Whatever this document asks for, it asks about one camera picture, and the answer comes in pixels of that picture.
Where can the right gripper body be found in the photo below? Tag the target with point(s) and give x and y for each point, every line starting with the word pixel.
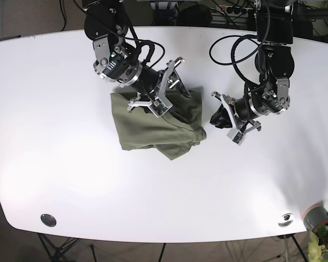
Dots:
pixel 151 85

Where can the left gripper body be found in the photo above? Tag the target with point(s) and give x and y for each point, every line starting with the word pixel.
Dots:
pixel 239 112

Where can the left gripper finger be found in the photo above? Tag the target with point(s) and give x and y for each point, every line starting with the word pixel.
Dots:
pixel 220 119

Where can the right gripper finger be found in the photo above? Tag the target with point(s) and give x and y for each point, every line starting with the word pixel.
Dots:
pixel 181 89

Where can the olive green T-shirt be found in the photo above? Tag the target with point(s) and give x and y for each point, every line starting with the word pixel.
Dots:
pixel 172 134

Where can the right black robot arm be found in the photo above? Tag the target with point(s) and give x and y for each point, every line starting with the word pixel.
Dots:
pixel 123 58

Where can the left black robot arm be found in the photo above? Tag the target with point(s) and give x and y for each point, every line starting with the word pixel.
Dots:
pixel 275 65

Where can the right silver table grommet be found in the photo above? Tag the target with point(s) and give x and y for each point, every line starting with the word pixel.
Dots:
pixel 286 220

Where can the silver table grommet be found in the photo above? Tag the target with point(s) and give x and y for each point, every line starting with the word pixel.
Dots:
pixel 48 220
pixel 286 220

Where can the grey plant pot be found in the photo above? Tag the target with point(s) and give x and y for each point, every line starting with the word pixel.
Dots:
pixel 315 216

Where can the green potted plant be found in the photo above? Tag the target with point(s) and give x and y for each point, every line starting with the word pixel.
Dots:
pixel 318 245

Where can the left silver table grommet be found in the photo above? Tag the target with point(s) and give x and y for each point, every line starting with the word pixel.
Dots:
pixel 48 220

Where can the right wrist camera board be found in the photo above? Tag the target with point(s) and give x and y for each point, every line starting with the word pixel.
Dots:
pixel 159 108

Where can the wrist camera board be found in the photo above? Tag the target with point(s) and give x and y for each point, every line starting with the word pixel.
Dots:
pixel 159 108
pixel 236 136

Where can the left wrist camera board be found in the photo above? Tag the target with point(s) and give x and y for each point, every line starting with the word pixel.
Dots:
pixel 236 136

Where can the black table leg frame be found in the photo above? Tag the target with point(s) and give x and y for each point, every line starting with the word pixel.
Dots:
pixel 57 253

